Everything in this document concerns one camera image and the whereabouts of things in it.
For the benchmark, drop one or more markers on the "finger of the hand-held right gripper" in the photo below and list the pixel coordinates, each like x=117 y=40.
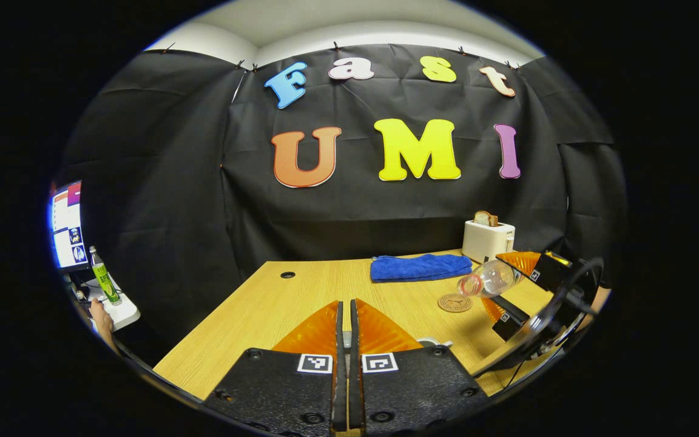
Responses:
x=550 y=270
x=510 y=318

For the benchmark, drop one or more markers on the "computer monitor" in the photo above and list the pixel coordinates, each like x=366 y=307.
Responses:
x=69 y=227

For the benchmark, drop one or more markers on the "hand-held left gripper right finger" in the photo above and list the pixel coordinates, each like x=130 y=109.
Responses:
x=355 y=388

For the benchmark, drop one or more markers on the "green drink bottle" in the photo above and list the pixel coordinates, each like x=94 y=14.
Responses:
x=105 y=279

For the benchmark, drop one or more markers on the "white toaster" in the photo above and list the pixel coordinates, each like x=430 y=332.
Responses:
x=484 y=241

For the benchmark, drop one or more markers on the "blue folded towel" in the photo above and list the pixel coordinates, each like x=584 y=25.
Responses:
x=422 y=267

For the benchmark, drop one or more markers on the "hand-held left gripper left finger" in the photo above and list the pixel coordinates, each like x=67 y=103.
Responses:
x=340 y=388

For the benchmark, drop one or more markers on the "toast slice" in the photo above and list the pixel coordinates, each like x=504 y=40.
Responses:
x=485 y=218

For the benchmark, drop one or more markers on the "clear plastic water bottle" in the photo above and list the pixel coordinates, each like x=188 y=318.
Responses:
x=495 y=277

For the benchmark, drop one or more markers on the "white side table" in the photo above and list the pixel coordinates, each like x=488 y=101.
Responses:
x=126 y=312

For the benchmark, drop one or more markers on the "round wooden coaster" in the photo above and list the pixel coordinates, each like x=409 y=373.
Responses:
x=454 y=303

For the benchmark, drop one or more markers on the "black backdrop cloth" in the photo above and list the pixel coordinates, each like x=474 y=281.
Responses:
x=386 y=206

